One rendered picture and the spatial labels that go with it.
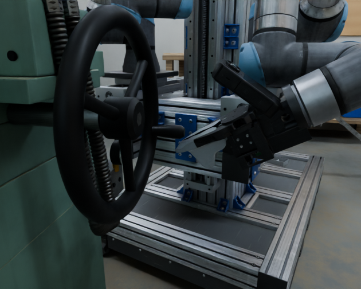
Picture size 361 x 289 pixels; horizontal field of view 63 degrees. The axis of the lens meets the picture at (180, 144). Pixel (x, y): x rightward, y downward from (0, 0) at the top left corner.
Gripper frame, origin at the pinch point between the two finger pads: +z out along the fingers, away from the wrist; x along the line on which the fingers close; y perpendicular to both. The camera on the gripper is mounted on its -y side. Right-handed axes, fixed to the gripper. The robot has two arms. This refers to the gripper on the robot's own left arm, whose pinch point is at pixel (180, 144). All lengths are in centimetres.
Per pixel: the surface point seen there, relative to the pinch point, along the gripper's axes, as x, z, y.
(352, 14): 324, -104, 22
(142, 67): -1.6, -1.5, -14.1
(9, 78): -17.5, 7.4, -19.6
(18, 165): -12.1, 20.8, -10.5
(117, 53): 324, 154, -76
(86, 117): -11.6, 5.3, -11.5
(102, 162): -7.1, 10.6, -4.2
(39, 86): -15.6, 5.9, -17.4
